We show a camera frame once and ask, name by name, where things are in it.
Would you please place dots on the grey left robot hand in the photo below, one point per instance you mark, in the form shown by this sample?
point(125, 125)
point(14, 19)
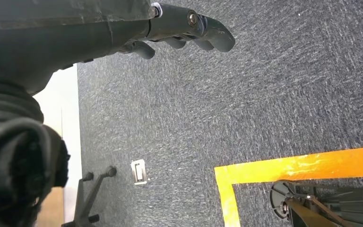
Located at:
point(59, 37)

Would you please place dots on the white desk side panel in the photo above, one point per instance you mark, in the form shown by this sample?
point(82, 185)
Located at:
point(65, 125)

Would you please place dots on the silver floor socket plate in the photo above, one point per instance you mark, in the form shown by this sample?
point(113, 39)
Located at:
point(138, 171)

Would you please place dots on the black chair wheel base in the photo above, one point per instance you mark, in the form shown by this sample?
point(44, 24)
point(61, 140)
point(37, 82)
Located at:
point(87, 197)

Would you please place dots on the orange yellow floor tape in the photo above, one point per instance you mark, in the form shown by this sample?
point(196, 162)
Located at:
point(294, 164)

